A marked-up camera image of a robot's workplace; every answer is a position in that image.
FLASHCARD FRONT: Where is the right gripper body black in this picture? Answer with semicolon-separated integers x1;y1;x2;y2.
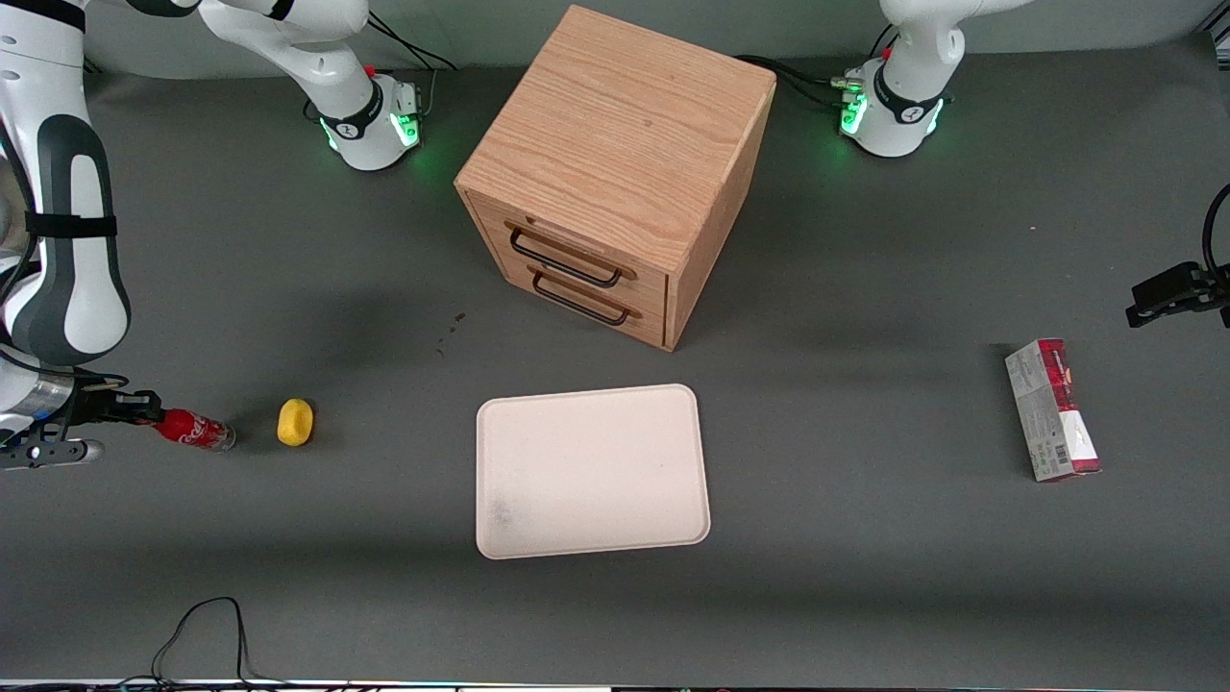
34;383;105;435

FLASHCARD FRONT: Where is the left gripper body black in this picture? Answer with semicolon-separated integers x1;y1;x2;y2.
1199;271;1230;330

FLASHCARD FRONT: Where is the small red coke bottle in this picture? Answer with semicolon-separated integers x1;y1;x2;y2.
149;407;237;454

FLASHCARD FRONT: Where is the pale pink plastic tray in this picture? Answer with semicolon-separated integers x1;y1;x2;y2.
476;383;712;560

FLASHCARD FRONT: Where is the red plaid cardboard box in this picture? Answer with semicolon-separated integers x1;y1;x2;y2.
1004;337;1102;483

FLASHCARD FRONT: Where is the yellow lemon toy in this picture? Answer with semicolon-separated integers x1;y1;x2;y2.
277;398;316;448

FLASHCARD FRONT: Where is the wooden drawer with narrow front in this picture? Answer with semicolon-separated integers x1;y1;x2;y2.
500;259;668;349

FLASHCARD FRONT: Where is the wooden drawer with wide front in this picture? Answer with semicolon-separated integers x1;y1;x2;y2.
469;197;671;309

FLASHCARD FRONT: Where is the oak wooden drawer cabinet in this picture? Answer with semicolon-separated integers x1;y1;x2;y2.
454;5;777;353

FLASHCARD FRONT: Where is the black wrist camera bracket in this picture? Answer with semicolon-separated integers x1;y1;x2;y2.
0;435;106;472

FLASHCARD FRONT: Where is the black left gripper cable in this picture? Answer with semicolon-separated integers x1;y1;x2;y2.
1201;183;1230;282

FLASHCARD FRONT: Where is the thin black looped table cable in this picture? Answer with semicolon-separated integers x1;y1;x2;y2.
149;596;289;689

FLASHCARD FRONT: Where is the black left arm base cable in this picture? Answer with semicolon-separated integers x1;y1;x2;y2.
735;54;863;110

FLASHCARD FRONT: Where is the black arm base cable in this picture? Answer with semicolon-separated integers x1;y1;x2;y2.
365;10;460;74
735;54;863;110

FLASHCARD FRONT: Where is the black right arm base cable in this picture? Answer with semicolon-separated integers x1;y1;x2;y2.
365;10;460;74

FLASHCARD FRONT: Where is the short black wire drawer handle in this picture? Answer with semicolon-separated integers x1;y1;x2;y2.
530;272;633;326

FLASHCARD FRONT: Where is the long black wire drawer handle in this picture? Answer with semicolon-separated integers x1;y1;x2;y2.
506;226;626;289

